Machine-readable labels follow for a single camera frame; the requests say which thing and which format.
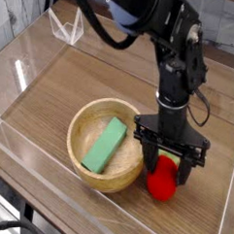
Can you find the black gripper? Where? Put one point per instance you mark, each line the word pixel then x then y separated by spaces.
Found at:
pixel 169 130

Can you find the red felt strawberry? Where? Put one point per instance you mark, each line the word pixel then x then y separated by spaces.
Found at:
pixel 161 184

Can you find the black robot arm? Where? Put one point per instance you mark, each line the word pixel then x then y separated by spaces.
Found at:
pixel 176 32

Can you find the green rectangular block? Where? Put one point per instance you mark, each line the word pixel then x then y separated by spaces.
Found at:
pixel 105 146

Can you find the wooden bowl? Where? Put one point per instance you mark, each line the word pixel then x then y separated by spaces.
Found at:
pixel 87 125

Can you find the clear acrylic enclosure wall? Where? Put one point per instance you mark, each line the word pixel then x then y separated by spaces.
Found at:
pixel 44 83

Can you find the black table leg bracket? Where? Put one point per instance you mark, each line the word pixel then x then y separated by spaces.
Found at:
pixel 26 218

